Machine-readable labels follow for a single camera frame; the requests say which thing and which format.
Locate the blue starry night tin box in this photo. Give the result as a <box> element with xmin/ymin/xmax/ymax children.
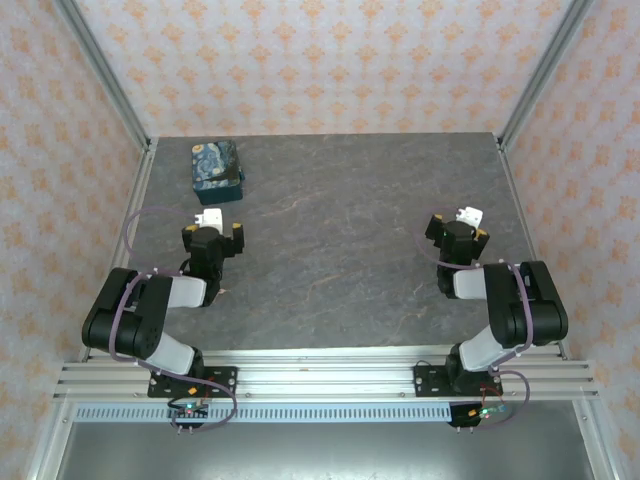
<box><xmin>190</xmin><ymin>139</ymin><xmax>246</xmax><ymax>206</ymax></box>

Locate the black controller board with LEDs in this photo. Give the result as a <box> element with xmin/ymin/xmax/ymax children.
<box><xmin>447</xmin><ymin>402</ymin><xmax>509</xmax><ymax>432</ymax></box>
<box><xmin>168</xmin><ymin>399</ymin><xmax>211</xmax><ymax>434</ymax></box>

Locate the grey metal panel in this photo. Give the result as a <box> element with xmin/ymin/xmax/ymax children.
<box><xmin>52</xmin><ymin>420</ymin><xmax>594</xmax><ymax>480</ymax></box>

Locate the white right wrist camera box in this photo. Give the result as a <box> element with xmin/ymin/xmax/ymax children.
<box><xmin>455</xmin><ymin>205</ymin><xmax>485</xmax><ymax>229</ymax></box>

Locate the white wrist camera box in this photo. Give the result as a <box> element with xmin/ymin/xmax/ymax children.
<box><xmin>455</xmin><ymin>205</ymin><xmax>485</xmax><ymax>229</ymax></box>
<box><xmin>194</xmin><ymin>207</ymin><xmax>225</xmax><ymax>232</ymax></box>

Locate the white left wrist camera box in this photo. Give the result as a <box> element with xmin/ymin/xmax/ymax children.
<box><xmin>194</xmin><ymin>207</ymin><xmax>225</xmax><ymax>232</ymax></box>

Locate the aluminium table side rail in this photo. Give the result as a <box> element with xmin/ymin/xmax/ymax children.
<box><xmin>496</xmin><ymin>133</ymin><xmax>570</xmax><ymax>362</ymax></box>
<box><xmin>79</xmin><ymin>138</ymin><xmax>160</xmax><ymax>362</ymax></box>

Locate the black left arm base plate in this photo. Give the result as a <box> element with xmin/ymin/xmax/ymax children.
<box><xmin>147</xmin><ymin>366</ymin><xmax>239</xmax><ymax>399</ymax></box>

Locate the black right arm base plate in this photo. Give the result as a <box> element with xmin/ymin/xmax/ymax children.
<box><xmin>413</xmin><ymin>363</ymin><xmax>501</xmax><ymax>399</ymax></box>

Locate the aluminium mounting rail beam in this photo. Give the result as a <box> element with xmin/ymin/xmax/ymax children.
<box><xmin>52</xmin><ymin>349</ymin><xmax>600</xmax><ymax>401</ymax></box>

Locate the aluminium frame corner post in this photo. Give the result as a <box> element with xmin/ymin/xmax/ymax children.
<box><xmin>499</xmin><ymin>0</ymin><xmax>596</xmax><ymax>151</ymax></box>
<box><xmin>52</xmin><ymin>0</ymin><xmax>154</xmax><ymax>154</ymax></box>

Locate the slotted grey cable duct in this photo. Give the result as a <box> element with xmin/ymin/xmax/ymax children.
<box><xmin>74</xmin><ymin>403</ymin><xmax>454</xmax><ymax>424</ymax></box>

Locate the aluminium frame leg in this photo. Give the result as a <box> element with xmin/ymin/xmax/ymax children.
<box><xmin>27</xmin><ymin>399</ymin><xmax>76</xmax><ymax>480</ymax></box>
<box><xmin>572</xmin><ymin>399</ymin><xmax>615</xmax><ymax>480</ymax></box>

